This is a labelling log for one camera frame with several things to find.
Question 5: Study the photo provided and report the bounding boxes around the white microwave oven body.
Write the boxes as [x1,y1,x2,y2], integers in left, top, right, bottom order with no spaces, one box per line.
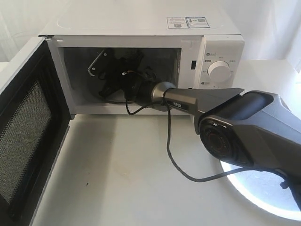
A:
[40,1,245,115]

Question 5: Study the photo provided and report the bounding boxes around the white microwave door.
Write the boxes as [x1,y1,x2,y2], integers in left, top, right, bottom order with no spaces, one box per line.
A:
[0,37,71,226]

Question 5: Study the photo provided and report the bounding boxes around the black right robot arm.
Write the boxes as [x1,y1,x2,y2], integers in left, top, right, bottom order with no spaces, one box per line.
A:
[89,48,301,193]

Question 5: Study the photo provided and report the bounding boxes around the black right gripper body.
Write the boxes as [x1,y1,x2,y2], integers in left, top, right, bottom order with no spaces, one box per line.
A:
[96,50,144,97]

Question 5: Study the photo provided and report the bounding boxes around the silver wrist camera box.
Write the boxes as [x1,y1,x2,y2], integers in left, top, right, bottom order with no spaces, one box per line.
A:
[87,49,107,77]

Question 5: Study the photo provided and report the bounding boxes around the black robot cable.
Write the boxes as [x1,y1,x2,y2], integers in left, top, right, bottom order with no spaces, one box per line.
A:
[124,68,290,186]

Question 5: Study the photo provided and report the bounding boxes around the round silver metal tray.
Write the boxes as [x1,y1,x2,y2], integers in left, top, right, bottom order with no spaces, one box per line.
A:
[227,170,301,221]

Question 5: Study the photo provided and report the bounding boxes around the upper white microwave knob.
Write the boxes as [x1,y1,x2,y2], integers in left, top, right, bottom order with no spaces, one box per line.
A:
[207,61,231,82]

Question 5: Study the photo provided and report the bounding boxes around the white and blue label sticker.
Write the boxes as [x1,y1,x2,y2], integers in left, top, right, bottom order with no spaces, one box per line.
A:
[166,16,210,29]

